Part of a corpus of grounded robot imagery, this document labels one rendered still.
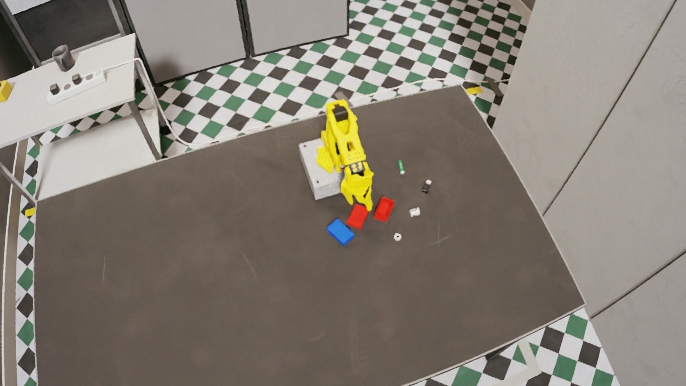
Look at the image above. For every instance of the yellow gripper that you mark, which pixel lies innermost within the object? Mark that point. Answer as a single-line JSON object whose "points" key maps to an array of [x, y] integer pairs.
{"points": [[362, 194]]}

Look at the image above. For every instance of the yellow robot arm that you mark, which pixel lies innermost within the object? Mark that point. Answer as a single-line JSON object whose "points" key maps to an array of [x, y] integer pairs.
{"points": [[344, 129]]}

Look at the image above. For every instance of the red open box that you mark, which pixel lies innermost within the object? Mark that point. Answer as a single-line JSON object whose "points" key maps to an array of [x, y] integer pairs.
{"points": [[383, 211]]}

